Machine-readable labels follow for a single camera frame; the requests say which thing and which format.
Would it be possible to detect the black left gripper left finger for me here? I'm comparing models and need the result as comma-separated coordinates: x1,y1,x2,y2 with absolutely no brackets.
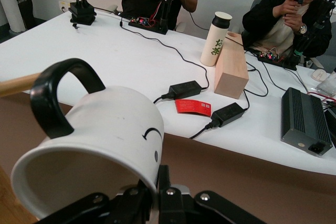
34,179,160,224

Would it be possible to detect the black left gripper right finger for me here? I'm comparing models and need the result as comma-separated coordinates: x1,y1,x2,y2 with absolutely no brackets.
158,165,266,224

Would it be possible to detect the white smiley mug black handle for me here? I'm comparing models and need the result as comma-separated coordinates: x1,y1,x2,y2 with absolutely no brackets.
10,58,165,221

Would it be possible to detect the t-shirt person left forearm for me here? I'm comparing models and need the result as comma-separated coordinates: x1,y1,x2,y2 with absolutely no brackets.
180,0,198,14

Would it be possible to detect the jacket person left hand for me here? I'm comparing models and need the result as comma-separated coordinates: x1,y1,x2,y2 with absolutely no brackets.
283,11,302,35

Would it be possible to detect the jacket person right hand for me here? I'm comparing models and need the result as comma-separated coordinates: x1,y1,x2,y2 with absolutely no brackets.
272,0,299,18

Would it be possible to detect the brown table mat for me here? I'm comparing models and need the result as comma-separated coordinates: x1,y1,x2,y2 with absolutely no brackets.
0,97,336,224

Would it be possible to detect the red card packet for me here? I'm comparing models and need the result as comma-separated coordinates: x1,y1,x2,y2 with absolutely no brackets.
174,99,212,117

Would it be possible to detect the black power adapter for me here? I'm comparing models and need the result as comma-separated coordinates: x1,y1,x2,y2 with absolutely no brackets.
169,80,203,101
211,102,245,128

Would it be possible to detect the light wooden block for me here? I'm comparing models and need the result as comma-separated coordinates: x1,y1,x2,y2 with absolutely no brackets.
214,31,250,101

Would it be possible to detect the dark finned power supply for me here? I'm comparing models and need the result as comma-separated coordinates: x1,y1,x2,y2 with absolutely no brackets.
280,87,333,157

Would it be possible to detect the white bottle green print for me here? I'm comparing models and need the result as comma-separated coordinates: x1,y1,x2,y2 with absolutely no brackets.
200,11,233,67

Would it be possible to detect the black box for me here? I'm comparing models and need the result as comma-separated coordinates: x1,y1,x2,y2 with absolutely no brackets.
324,107,336,142

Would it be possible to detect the black teleoperation leader device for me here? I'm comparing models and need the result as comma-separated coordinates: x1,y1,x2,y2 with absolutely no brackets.
256,0,336,71
128,0,184,36

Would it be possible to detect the white computer mouse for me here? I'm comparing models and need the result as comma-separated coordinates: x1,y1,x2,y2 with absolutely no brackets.
310,68,328,82

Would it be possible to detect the clear plastic wrap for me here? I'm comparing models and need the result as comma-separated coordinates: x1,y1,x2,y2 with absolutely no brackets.
316,72,336,94

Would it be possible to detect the black stacked device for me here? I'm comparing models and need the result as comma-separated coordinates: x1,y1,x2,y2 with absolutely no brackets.
69,0,97,27

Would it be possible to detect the person in black t-shirt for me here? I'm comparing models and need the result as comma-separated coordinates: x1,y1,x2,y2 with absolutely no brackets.
120,0,198,31

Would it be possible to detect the person in black jacket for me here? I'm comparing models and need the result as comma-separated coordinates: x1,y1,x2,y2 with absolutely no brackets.
241,0,333,59

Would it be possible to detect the black rolled banner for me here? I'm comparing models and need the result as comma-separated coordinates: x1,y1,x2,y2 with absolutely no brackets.
9,0,35,33

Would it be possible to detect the black adapter cable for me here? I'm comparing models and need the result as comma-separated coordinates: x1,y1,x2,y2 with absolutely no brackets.
153,91,171,104
188,120,214,140

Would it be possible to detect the long black cable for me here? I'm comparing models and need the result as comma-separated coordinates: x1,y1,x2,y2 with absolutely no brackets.
119,16,210,90

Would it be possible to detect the white wall socket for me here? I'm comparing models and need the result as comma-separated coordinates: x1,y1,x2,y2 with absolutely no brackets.
58,0,71,13

